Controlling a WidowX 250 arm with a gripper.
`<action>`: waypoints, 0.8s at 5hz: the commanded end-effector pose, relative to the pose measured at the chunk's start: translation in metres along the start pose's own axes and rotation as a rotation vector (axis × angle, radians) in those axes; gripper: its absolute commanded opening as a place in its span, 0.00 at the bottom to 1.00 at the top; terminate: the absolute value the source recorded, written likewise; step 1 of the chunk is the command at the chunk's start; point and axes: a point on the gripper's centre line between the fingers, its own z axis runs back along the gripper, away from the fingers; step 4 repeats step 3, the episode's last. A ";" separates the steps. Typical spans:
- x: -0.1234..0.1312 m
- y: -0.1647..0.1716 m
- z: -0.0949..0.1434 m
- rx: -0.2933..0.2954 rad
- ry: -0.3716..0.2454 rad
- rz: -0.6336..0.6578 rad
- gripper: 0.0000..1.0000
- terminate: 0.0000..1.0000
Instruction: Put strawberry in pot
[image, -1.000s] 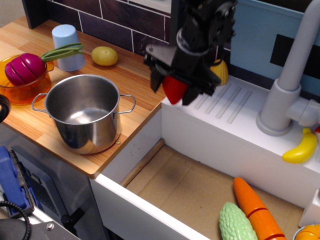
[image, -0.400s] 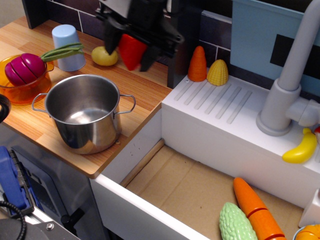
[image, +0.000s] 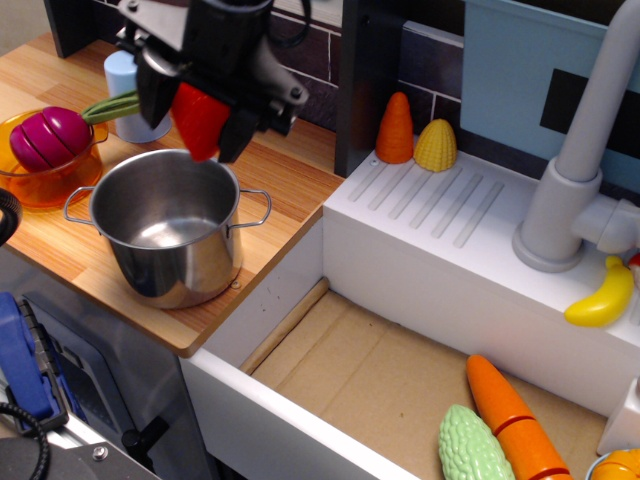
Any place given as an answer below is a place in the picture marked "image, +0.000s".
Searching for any black round object left edge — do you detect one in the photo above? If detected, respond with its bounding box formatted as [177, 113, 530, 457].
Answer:
[0, 189, 23, 246]

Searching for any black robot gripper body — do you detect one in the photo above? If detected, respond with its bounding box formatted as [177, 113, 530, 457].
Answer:
[117, 1, 309, 135]

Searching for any yellow toy banana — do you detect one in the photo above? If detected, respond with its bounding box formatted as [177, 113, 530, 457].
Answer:
[564, 256, 635, 328]

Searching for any stainless steel pot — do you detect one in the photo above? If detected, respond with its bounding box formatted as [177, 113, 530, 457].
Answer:
[73, 149, 246, 309]

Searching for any grey toy faucet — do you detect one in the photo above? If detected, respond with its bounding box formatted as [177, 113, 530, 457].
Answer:
[512, 1, 639, 273]

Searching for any green toy bitter gourd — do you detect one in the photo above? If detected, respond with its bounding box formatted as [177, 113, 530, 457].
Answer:
[438, 404, 515, 479]

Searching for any red white toy piece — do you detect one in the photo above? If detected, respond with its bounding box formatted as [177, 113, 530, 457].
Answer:
[628, 253, 640, 289]

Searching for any white toy sink unit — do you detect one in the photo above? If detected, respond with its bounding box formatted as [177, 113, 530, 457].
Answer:
[181, 154, 639, 479]

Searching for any blue clamp device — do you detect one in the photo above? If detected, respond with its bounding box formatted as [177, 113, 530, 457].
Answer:
[1, 292, 69, 431]

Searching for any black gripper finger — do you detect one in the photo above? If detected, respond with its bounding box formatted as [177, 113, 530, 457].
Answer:
[218, 108, 259, 163]
[136, 49, 180, 129]

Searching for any purple toy radish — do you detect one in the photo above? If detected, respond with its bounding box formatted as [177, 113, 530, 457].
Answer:
[9, 93, 139, 173]

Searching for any large orange toy carrot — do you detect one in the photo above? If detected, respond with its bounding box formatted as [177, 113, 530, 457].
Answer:
[466, 355, 572, 479]

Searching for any light blue plastic cup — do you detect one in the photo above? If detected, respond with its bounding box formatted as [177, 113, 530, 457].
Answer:
[103, 51, 172, 144]

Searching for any yellow toy corn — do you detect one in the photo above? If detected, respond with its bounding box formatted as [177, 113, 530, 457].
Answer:
[414, 119, 458, 173]

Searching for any black oven door handle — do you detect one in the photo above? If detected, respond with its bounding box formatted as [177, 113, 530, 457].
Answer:
[121, 416, 169, 463]

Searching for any orange fruit in bowl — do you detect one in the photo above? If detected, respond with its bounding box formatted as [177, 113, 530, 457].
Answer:
[587, 449, 639, 480]

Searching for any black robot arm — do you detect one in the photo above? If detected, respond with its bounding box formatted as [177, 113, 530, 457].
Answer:
[118, 1, 312, 163]

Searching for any orange toy carrot tip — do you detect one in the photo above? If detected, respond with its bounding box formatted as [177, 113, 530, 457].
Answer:
[375, 92, 414, 164]

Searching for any red toy strawberry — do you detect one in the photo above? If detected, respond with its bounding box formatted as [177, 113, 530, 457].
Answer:
[170, 83, 231, 162]

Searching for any orange transparent bowl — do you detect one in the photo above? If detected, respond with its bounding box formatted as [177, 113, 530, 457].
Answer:
[1, 110, 109, 209]

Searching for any black coiled cable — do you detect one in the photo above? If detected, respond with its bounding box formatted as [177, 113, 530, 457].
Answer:
[0, 401, 51, 480]

